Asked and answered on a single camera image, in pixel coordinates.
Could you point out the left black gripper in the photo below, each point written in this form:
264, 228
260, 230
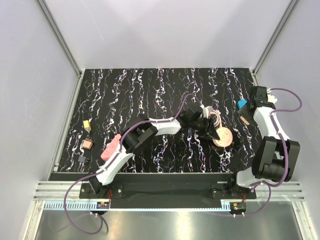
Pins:
208, 130

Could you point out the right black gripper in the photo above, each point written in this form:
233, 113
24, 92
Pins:
242, 111

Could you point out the blue plug adapter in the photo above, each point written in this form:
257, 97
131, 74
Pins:
241, 104

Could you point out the pink round power strip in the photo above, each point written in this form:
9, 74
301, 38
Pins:
225, 137

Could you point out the pink triangular power socket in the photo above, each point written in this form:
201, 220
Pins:
111, 148

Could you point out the pink plug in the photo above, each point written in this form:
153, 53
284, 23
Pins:
87, 144

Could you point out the yellow plug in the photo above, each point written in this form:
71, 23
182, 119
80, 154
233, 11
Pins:
87, 126

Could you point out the dark grey plug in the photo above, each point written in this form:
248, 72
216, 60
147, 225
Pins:
83, 159

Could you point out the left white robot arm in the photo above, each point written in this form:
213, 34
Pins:
132, 142

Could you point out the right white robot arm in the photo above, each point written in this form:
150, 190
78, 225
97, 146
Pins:
275, 160

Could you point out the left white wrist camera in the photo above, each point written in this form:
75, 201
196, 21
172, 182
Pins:
207, 111

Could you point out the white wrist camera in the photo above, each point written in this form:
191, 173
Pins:
270, 97
207, 111

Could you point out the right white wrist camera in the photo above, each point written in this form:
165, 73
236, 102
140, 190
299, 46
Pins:
270, 97

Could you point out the right aluminium frame post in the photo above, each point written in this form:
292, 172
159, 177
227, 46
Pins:
276, 33

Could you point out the aluminium frame post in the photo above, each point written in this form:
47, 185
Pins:
276, 33
58, 35

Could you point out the grey slotted cable duct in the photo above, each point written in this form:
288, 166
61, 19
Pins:
77, 205

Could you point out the left aluminium frame post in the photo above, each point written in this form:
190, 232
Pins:
58, 35

